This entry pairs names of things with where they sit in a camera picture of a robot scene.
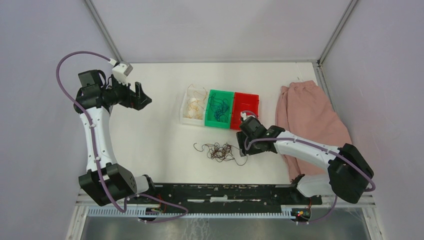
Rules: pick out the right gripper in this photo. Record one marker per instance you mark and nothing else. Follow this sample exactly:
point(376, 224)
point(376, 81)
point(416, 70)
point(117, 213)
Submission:
point(241, 139)

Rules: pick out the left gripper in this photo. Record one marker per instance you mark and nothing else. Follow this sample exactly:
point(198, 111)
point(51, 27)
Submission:
point(137, 100)

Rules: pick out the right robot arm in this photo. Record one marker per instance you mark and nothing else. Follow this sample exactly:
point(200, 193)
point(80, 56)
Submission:
point(347, 176)

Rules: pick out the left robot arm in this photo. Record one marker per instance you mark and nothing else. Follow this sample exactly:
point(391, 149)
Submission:
point(105, 180)

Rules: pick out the red plastic bin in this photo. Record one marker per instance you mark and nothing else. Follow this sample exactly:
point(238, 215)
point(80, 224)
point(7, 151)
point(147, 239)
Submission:
point(243, 102)

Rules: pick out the clear plastic bin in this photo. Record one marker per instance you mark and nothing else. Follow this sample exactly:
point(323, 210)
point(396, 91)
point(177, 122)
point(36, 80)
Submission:
point(193, 106)

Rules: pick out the green plastic bin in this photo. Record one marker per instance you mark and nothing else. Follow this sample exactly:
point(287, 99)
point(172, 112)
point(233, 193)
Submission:
point(219, 109)

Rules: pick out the pink cloth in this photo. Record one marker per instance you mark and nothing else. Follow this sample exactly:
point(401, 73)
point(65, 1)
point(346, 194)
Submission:
point(304, 109)

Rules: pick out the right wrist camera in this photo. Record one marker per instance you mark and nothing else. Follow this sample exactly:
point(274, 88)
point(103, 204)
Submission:
point(244, 115)

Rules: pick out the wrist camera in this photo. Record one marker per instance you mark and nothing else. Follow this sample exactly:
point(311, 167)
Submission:
point(120, 73)
point(244, 115)

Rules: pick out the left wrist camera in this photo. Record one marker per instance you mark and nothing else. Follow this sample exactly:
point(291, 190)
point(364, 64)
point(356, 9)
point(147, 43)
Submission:
point(120, 73)

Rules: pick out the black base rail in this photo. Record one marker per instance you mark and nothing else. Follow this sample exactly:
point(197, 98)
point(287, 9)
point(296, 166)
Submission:
point(230, 198)

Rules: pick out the white cable duct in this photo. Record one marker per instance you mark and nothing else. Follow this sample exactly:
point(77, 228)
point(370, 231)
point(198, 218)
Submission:
point(141, 212)

